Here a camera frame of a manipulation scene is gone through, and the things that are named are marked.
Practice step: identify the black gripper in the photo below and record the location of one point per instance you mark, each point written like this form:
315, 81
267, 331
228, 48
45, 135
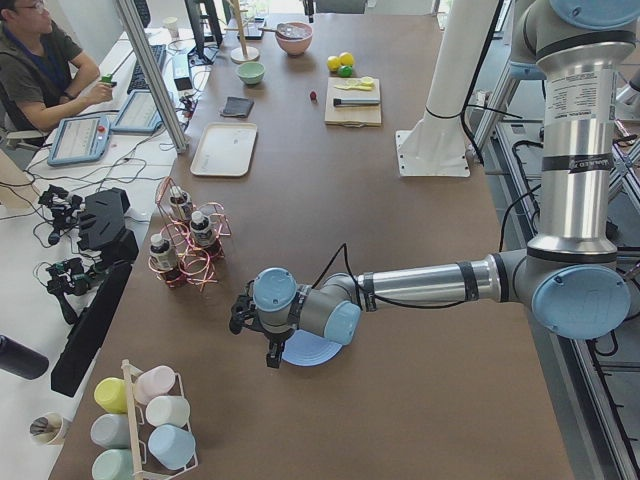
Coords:
275, 340

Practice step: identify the blue round plate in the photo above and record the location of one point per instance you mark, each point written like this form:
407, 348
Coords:
305, 349

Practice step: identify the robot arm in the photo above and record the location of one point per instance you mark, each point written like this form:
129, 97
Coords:
566, 275

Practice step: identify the pink cup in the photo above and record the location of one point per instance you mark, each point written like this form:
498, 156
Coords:
153, 383

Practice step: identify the white cup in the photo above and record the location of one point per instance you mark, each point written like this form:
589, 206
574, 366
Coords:
173, 410

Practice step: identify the blue cup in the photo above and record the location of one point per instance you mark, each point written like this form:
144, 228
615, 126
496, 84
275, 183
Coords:
173, 447

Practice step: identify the dark tea bottle middle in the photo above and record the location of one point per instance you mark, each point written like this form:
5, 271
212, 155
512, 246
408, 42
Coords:
203, 234

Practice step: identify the dark tea bottle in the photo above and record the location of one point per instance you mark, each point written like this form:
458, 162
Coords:
203, 234
164, 259
181, 204

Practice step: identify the dark tea bottle front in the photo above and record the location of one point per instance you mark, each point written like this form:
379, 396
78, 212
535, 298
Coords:
164, 259

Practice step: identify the yellow cup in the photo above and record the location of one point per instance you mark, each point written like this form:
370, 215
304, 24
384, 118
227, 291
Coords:
110, 395

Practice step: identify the grey cup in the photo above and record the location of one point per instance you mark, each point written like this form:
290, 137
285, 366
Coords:
111, 431

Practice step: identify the dark tea bottle back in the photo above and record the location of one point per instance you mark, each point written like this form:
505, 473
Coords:
181, 204

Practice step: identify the mint green cup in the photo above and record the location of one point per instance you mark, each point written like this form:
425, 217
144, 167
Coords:
113, 464

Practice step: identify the black long bar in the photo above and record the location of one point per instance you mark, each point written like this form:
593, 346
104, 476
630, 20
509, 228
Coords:
89, 332

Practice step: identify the cream rabbit tray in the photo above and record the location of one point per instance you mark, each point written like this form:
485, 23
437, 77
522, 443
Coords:
224, 150

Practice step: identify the paper cup with utensils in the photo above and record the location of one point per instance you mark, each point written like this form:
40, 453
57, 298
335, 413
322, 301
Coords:
49, 429

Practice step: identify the grey folded cloth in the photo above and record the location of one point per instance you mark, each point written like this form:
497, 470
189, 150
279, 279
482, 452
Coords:
237, 107

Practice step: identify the black cylinder bottle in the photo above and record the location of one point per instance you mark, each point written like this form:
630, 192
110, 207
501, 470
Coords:
22, 361

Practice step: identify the steel muddler black tip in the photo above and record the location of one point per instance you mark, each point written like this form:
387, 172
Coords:
355, 102

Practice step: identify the wooden cutting board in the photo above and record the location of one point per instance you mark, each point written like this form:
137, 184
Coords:
352, 116

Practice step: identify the teach pendant far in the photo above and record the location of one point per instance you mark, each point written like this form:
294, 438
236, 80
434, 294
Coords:
138, 115

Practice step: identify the teach pendant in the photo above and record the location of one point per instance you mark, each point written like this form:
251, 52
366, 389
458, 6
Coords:
80, 140
138, 115

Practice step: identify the green bowl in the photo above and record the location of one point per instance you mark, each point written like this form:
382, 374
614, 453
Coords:
251, 73

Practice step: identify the yellow plastic knife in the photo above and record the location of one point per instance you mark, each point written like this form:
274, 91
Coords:
359, 88

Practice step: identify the teach pendant near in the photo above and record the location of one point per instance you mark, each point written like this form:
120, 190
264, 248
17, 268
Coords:
80, 140

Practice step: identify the green lime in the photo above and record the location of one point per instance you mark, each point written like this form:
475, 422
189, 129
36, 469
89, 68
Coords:
345, 71

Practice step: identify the yellow lemon near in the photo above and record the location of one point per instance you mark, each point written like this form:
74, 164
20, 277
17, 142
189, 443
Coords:
333, 63

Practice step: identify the yellow lemon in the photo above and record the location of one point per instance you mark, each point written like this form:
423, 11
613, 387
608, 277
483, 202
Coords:
333, 63
346, 59

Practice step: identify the wooden stand round base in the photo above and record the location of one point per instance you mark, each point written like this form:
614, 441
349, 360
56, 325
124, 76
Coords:
244, 53

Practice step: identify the yellow lemon far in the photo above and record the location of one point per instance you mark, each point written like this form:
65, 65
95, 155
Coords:
346, 59

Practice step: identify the pink bowl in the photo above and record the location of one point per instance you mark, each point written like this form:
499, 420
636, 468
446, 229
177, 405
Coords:
296, 47

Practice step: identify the metal ice scoop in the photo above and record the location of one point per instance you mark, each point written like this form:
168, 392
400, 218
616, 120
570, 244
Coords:
287, 31

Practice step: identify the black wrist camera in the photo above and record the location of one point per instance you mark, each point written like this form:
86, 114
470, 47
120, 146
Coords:
244, 315

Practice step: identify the white wire cup rack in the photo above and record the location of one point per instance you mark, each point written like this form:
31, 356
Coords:
144, 464

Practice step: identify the copper wire bottle rack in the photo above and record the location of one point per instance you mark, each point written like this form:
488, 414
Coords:
197, 266

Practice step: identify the black gripper mount part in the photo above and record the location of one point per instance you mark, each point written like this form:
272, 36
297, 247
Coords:
102, 227

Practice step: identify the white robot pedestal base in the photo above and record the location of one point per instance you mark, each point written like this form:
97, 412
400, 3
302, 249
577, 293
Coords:
436, 146

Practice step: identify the aluminium frame post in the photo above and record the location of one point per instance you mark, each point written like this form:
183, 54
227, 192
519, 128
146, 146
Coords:
136, 34

